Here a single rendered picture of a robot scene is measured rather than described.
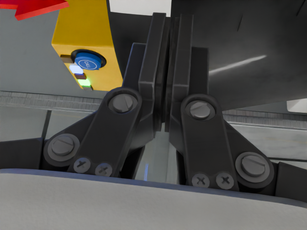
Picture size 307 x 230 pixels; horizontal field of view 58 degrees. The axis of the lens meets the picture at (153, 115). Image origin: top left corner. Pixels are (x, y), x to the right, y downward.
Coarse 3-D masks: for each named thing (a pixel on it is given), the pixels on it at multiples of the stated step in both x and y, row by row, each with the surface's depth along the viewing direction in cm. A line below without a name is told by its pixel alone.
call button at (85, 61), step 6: (78, 54) 42; (84, 54) 42; (90, 54) 42; (78, 60) 42; (84, 60) 42; (90, 60) 42; (96, 60) 42; (84, 66) 44; (90, 66) 44; (96, 66) 43
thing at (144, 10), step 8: (112, 0) 14; (120, 0) 14; (128, 0) 14; (136, 0) 14; (144, 0) 14; (152, 0) 14; (160, 0) 14; (168, 0) 14; (112, 8) 15; (120, 8) 14; (128, 8) 14; (136, 8) 14; (144, 8) 14; (152, 8) 14; (160, 8) 14; (168, 8) 14; (168, 16) 15
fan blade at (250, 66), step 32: (192, 0) 14; (224, 0) 13; (256, 0) 13; (288, 0) 13; (128, 32) 16; (192, 32) 15; (224, 32) 15; (256, 32) 15; (288, 32) 14; (224, 64) 17; (256, 64) 17; (288, 64) 17; (224, 96) 20; (256, 96) 20; (288, 96) 20
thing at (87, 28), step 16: (80, 0) 43; (96, 0) 43; (64, 16) 42; (80, 16) 42; (96, 16) 42; (64, 32) 41; (80, 32) 41; (96, 32) 41; (64, 48) 41; (80, 48) 41; (96, 48) 40; (112, 48) 40; (112, 64) 44; (96, 80) 51; (112, 80) 50
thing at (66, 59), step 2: (60, 56) 43; (62, 56) 43; (64, 56) 43; (66, 56) 43; (68, 56) 43; (70, 56) 43; (62, 58) 43; (64, 58) 43; (66, 58) 43; (68, 58) 43; (70, 58) 43; (72, 58) 43; (62, 60) 44; (64, 60) 44; (66, 60) 43; (68, 60) 43; (70, 60) 43; (72, 60) 43; (64, 62) 44; (66, 62) 44; (68, 62) 44; (70, 62) 44; (72, 62) 44
